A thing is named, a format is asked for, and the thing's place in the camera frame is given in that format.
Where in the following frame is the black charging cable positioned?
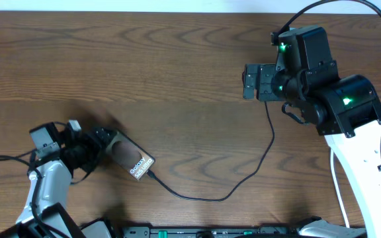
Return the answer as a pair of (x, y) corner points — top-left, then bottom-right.
(146, 100), (276, 202)

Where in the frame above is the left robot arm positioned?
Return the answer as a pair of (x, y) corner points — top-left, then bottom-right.
(0, 120), (118, 238)

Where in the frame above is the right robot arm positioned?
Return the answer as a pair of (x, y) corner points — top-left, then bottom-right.
(243, 25), (381, 237)

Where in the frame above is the black left camera cable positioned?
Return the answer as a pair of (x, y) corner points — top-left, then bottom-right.
(0, 121), (92, 238)

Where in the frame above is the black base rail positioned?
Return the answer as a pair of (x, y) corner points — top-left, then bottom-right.
(81, 216), (370, 238)

